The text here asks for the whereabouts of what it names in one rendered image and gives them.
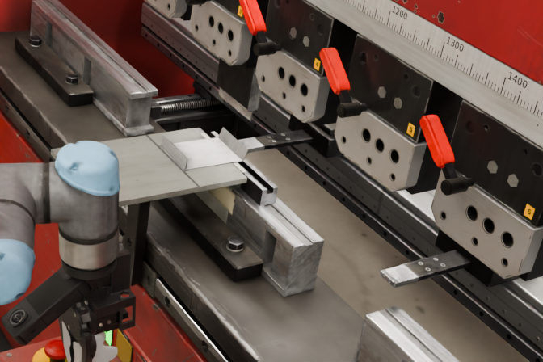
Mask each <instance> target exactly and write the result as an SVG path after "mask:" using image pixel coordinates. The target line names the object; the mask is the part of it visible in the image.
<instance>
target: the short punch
mask: <svg viewBox="0 0 543 362"><path fill-rule="evenodd" d="M255 71H256V67H254V68H245V67H244V66H243V65H232V66H230V65H228V64H227V63H225V62H224V61H223V60H222V59H220V60H219V66H218V71H217V82H216V84H217V85H218V86H219V87H220V90H219V96H220V97H222V98H223V99H224V100H225V101H226V102H227V103H228V104H229V105H231V106H232V107H233V108H234V109H236V110H237V111H238V112H239V113H241V114H242V115H243V116H244V117H246V118H247V119H248V120H249V121H250V122H251V119H252V114H253V111H256V110H257V109H258V107H259V98H260V93H261V90H260V89H259V84H258V81H257V78H256V75H255Z"/></svg>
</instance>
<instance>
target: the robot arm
mask: <svg viewBox="0 0 543 362"><path fill-rule="evenodd" d="M119 190H120V177H119V160H118V157H117V156H116V153H115V152H114V151H113V150H112V149H111V148H110V147H108V146H107V145H105V144H102V143H99V142H97V141H78V142H77V143H76V144H72V143H70V144H68V145H65V146H64V147H62V148H61V149H60V151H59V152H58V154H57V159H56V161H55V162H36V163H0V305H6V304H9V303H11V302H13V301H16V300H17V299H19V298H20V297H21V296H22V295H24V293H25V292H26V291H27V289H28V287H29V285H30V283H31V280H32V270H33V268H34V266H35V262H36V257H35V253H34V241H35V227H36V224H50V223H58V229H59V253H60V256H61V268H60V269H59V270H58V271H56V272H55V273H54V274H53V275H51V276H50V277H49V278H48V279H47V280H46V281H45V282H44V283H42V284H41V285H40V286H39V287H37V288H36V289H35V290H34V291H32V292H31V293H30V294H29V295H27V296H26V297H25V298H24V299H22V300H21V302H20V303H18V304H17V305H16V306H15V307H13V308H12V309H11V310H10V311H8V312H7V313H6V314H5V315H3V316H2V324H3V325H4V327H5V328H6V330H7V331H8V332H9V334H10V335H11V337H12V338H13V339H14V340H15V341H16V342H17V343H19V344H21V345H24V346H25V345H27V344H28V343H30V342H31V341H32V340H33V339H34V338H35V337H36V336H37V335H38V334H39V333H41V332H42V331H43V330H44V329H46V328H47V327H48V326H49V325H50V324H52V323H53V322H54V321H55V320H57V319H58V322H59V327H60V331H61V339H62V342H63V344H64V349H65V354H66V358H67V360H68V362H109V361H110V360H113V359H114V358H115V357H116V355H117V352H118V351H117V347H112V346H104V345H103V342H104V341H105V339H106V333H105V332H108V331H111V330H115V329H118V328H119V331H122V330H126V329H128V328H131V327H134V326H135V318H136V296H135V295H134V293H133V292H132V291H131V289H130V259H131V254H130V252H129V251H128V250H127V249H124V247H123V245H122V243H121V242H120V240H119ZM123 294H125V295H126V294H128V295H129V296H128V297H125V298H123V297H122V296H121V295H123ZM129 306H133V311H132V319H131V320H128V321H127V322H122V320H124V319H126V318H128V311H126V310H125V308H127V307H129ZM104 331H105V332H104Z"/></svg>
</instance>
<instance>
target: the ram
mask: <svg viewBox="0 0 543 362"><path fill-rule="evenodd" d="M307 1H308V2H310V3H312V4H314V5H315V6H316V7H318V8H320V9H321V10H323V11H325V12H326V13H327V14H329V15H331V16H333V17H334V18H336V19H337V20H339V21H340V22H342V23H344V24H346V25H347V26H349V27H350V28H352V29H353V30H355V31H356V32H359V33H360V34H361V35H362V36H365V37H366V38H368V39H369V40H371V41H372V42H374V43H375V44H378V45H379V46H381V47H382V48H384V49H385V50H387V51H388V52H390V53H392V54H393V55H395V56H396V57H398V58H400V59H402V60H403V61H404V62H406V63H408V64H409V65H411V66H413V67H415V68H416V69H417V70H419V71H421V72H422V73H424V74H426V75H427V76H428V77H430V78H432V79H434V80H435V81H437V82H438V83H440V84H441V85H443V86H445V87H447V88H448V89H449V90H451V91H453V92H454V93H456V94H457V95H460V96H461V97H462V98H463V99H466V100H467V101H469V102H470V103H472V104H473V105H475V106H476V107H479V108H480V109H482V110H483V111H484V112H486V113H488V114H490V115H491V116H493V117H494V118H496V119H497V120H499V121H501V122H503V123H504V124H505V125H507V126H509V127H510V128H512V129H514V130H516V131H517V132H518V133H520V134H522V135H523V136H525V137H527V138H528V139H529V140H531V141H533V142H535V143H536V144H538V145H539V146H541V147H542V148H543V119H542V118H540V117H539V116H537V115H535V114H533V113H532V112H530V111H529V110H527V109H525V108H524V107H521V106H520V105H519V104H517V103H515V102H513V101H511V100H510V99H508V98H507V97H505V96H503V95H501V94H500V93H499V92H497V91H495V90H493V89H491V88H490V87H488V86H487V85H485V84H483V83H482V82H479V81H478V80H477V79H475V78H473V77H471V76H470V75H468V74H466V73H465V72H463V71H461V70H460V69H458V68H457V67H455V66H453V65H451V64H449V63H448V62H446V61H445V60H443V59H441V58H440V57H438V56H437V55H435V54H433V53H431V52H429V51H428V50H426V49H425V48H423V47H421V46H419V45H418V44H416V43H415V42H413V41H411V40H409V39H407V38H406V37H405V36H403V35H401V34H399V33H398V32H396V31H395V30H393V29H391V28H390V27H387V26H386V25H384V24H383V23H381V22H379V21H378V20H376V19H374V18H373V17H371V16H369V15H367V14H365V13H364V12H363V11H361V10H359V9H357V8H356V7H354V6H353V5H351V4H349V3H348V2H345V1H344V0H307ZM390 1H391V2H394V3H396V4H397V5H399V6H401V7H403V8H404V9H406V10H408V11H409V12H411V13H413V14H415V15H417V16H418V17H420V18H422V19H424V20H426V21H428V22H429V23H431V24H433V25H434V26H436V27H438V28H440V29H441V30H443V31H445V32H447V33H448V34H450V35H452V36H454V37H456V38H457V39H458V40H461V41H463V42H465V43H466V44H468V45H470V46H471V47H473V48H475V49H477V50H478V51H480V52H482V53H484V54H486V55H487V56H489V57H491V58H493V59H495V60H496V61H498V62H500V63H502V64H503V65H505V66H507V67H508V68H510V69H513V70H514V71H516V72H517V73H519V74H521V75H523V76H525V77H526V78H528V79H530V80H532V81H533V82H535V83H537V84H538V85H540V86H543V0H390Z"/></svg>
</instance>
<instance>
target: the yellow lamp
mask: <svg viewBox="0 0 543 362"><path fill-rule="evenodd" d="M116 347H117V351H118V352H117V355H118V357H119V358H120V360H121V361H122V362H130V360H131V354H132V346H131V345H130V343H129V342H128V341H127V339H126V338H125V337H124V336H123V335H122V334H121V332H120V331H119V329H118V330H117V337H116Z"/></svg>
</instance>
